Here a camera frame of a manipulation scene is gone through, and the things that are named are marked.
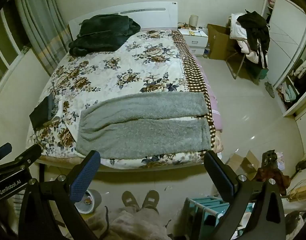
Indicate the clear plastic bottle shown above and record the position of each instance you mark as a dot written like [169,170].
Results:
[206,51]

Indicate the dark green plush blanket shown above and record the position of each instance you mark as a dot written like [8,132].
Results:
[102,35]

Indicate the dark slippers pair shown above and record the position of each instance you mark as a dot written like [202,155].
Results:
[269,88]

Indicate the teal storage rack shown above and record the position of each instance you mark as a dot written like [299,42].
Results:
[213,205]

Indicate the white window frame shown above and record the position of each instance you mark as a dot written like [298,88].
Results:
[2,55]

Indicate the large brown cardboard box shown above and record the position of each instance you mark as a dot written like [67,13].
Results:
[218,42]

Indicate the pile of pale clothes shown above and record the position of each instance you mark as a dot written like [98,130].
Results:
[239,33]

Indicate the person's legs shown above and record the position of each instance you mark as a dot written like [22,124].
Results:
[135,223]

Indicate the grey fleece pants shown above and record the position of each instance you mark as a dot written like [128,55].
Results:
[143,140]

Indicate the white wardrobe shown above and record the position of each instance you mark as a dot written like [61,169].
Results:
[285,42]

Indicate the beige cylinder lamp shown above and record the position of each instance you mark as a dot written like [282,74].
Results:
[193,21]

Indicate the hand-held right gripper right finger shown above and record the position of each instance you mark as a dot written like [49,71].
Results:
[218,177]

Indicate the red-brown cloth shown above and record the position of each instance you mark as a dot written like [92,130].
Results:
[278,177]

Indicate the small white trash bin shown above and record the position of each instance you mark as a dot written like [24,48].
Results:
[94,199]

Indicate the floral printed blanket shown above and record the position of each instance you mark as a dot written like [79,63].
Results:
[112,72]

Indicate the small flat cardboard box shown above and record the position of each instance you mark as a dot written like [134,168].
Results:
[236,162]

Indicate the white nightstand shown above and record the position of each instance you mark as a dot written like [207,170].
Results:
[195,43]

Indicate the chair piled with clothes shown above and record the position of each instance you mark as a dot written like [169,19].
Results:
[255,25]

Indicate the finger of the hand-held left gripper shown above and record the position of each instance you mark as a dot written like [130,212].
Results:
[30,153]
[3,149]

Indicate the dark folded cloth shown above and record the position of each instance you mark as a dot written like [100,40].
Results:
[40,115]

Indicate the striped grey curtain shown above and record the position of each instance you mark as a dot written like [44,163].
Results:
[35,25]

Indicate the white bed frame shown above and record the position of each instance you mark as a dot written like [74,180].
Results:
[155,17]

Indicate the metal folding chair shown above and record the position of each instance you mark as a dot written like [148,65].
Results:
[234,65]

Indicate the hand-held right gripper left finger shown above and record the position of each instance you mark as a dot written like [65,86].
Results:
[85,177]

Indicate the grey slipper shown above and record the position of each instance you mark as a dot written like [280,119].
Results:
[129,200]
[151,198]

